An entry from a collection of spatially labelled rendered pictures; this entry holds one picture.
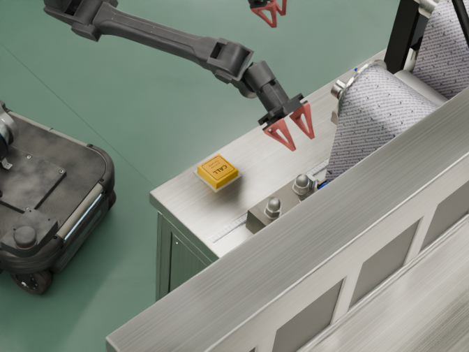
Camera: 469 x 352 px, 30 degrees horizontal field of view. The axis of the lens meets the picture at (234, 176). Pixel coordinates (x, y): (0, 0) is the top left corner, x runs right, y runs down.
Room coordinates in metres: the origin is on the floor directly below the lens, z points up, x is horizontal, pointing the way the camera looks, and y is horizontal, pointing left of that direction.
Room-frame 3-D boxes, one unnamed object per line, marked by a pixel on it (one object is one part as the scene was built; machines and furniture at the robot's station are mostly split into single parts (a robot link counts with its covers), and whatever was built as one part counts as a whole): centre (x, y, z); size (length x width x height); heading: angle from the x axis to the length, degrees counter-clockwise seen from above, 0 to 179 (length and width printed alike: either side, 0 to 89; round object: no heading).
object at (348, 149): (1.22, -0.29, 1.11); 0.23 x 0.01 x 0.18; 48
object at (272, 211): (1.17, -0.09, 1.05); 0.04 x 0.04 x 0.04
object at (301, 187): (1.25, -0.15, 1.05); 0.04 x 0.04 x 0.04
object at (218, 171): (1.38, 0.04, 0.91); 0.07 x 0.07 x 0.02; 48
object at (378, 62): (1.34, -0.24, 1.25); 0.15 x 0.01 x 0.15; 138
